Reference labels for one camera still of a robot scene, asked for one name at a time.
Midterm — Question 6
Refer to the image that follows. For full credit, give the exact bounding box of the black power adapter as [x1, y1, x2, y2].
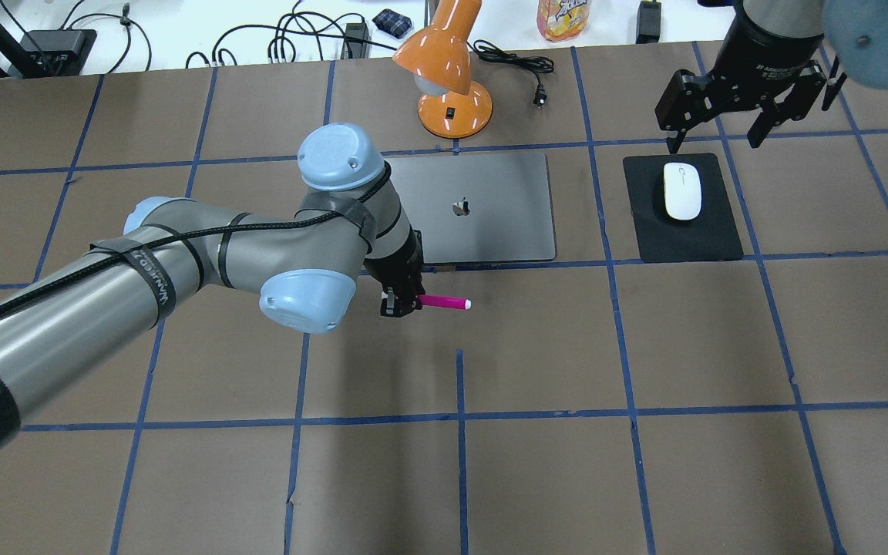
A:
[634, 1, 662, 45]

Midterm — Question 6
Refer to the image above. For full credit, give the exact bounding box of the dark blue pouch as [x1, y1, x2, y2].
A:
[372, 9, 413, 39]

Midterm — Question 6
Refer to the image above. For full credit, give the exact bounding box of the pink marker pen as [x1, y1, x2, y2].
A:
[417, 294, 472, 311]

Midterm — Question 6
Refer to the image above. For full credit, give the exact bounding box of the yellow juice bottle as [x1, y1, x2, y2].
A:
[536, 0, 591, 42]

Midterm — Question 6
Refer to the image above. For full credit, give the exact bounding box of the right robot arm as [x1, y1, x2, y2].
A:
[654, 1, 888, 154]

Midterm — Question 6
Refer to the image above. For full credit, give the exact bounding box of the lamp power cable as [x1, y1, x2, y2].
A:
[473, 40, 556, 109]

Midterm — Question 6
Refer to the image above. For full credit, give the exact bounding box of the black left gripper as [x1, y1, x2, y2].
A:
[365, 228, 426, 318]

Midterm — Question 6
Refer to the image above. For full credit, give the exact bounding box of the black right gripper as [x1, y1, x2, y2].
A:
[653, 15, 849, 155]

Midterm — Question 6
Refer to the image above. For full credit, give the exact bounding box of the silver laptop notebook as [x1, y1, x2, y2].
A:
[388, 151, 557, 266]

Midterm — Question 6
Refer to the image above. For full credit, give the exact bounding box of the white computer mouse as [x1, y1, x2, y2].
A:
[662, 162, 704, 222]

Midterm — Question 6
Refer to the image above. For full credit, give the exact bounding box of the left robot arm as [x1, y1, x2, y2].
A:
[0, 123, 422, 450]

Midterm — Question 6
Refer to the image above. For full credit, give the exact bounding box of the orange desk lamp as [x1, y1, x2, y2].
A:
[392, 1, 493, 140]

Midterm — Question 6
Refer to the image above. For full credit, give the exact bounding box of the black mousepad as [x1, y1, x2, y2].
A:
[623, 153, 744, 263]

